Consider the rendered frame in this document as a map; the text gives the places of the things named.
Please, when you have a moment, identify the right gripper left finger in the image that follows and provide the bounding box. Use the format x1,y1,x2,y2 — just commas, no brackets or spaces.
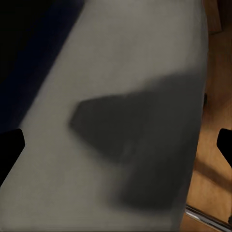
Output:
0,129,25,187

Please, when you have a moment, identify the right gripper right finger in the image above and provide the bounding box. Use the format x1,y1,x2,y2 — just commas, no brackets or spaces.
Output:
217,129,232,167

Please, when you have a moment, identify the swivel chair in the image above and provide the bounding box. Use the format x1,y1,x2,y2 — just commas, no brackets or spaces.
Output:
0,0,232,232

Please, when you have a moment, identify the folder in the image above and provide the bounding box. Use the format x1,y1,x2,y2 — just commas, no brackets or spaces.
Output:
0,0,56,92

